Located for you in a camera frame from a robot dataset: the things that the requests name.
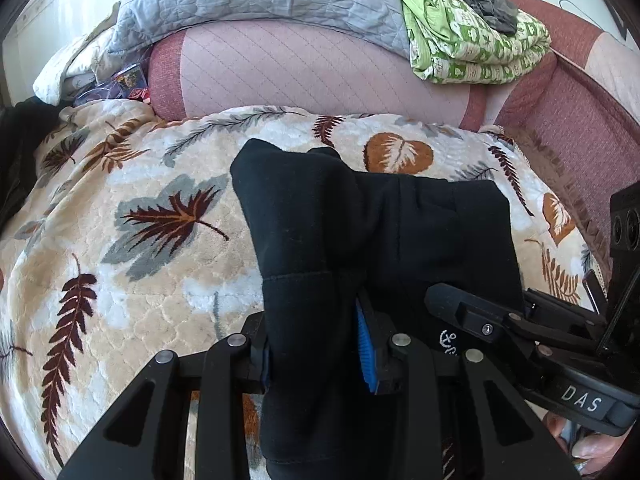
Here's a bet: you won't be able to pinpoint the black flat strip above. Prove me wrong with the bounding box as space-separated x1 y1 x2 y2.
582 270 610 313

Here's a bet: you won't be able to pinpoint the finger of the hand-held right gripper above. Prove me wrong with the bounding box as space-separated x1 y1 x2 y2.
424 282 603 356

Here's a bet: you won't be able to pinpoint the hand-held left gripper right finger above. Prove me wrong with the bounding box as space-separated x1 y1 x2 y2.
354 292 571 480

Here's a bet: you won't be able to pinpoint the colourful packets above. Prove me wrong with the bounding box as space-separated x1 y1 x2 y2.
75 62 152 107

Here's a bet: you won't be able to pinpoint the green patterned blanket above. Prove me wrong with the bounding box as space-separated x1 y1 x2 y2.
372 0 552 85

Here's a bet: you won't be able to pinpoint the pink red sofa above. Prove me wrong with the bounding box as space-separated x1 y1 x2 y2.
149 0 640 281

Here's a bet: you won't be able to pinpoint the leaf print blanket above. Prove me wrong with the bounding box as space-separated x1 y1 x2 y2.
0 99 618 480

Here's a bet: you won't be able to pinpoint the dark grey cloth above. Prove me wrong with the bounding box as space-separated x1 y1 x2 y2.
425 0 519 37

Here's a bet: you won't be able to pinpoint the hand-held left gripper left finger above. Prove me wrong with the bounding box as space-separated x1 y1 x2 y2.
59 312 273 480

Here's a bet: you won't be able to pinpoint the black pants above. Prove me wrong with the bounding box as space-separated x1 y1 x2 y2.
231 137 527 480

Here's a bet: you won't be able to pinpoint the person's right hand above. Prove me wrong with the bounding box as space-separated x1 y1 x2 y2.
545 410 623 477

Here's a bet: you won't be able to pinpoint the black jacket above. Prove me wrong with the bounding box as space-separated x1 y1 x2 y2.
0 99 63 228

